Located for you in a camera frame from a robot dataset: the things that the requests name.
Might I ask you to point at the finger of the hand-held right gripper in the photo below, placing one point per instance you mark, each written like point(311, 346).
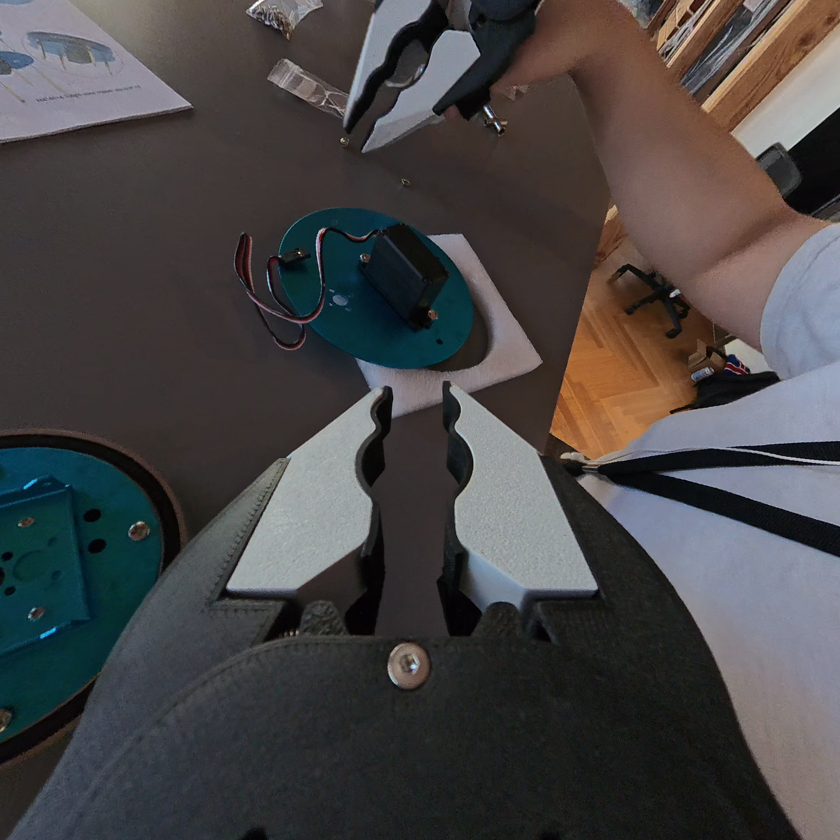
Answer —
point(439, 72)
point(384, 33)

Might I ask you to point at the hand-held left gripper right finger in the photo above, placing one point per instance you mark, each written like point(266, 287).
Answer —
point(518, 525)

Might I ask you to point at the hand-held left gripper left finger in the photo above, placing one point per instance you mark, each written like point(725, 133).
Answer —
point(308, 518)

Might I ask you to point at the blue round metal plate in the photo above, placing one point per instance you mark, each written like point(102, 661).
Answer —
point(367, 328)

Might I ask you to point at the black servo motor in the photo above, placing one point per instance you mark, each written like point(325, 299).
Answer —
point(403, 269)

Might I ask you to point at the person's right forearm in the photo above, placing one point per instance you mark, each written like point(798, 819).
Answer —
point(689, 184)

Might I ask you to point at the person's right hand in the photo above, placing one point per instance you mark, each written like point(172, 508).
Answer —
point(558, 39)

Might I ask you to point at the clear zip bag white label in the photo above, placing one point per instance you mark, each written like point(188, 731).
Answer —
point(305, 85)

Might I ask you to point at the clear bag of dark screws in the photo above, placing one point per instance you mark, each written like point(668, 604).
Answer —
point(282, 13)

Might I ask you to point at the white foam sheet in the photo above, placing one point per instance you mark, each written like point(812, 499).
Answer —
point(505, 341)

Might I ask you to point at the cardboard box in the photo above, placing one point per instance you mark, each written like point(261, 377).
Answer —
point(705, 358)

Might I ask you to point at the black bag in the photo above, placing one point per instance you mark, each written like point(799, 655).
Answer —
point(735, 390)

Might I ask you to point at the person's white shirt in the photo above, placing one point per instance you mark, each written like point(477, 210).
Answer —
point(754, 623)

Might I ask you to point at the wooden furniture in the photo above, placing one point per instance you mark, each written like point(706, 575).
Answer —
point(754, 52)

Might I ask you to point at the black office chair base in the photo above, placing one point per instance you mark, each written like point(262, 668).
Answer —
point(649, 295)

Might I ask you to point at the white instruction booklet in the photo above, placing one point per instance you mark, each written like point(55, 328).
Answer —
point(79, 79)

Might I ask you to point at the black office chair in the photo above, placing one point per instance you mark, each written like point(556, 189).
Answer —
point(814, 170)

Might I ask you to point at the blue round base with bracket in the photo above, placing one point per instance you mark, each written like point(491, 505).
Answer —
point(98, 544)

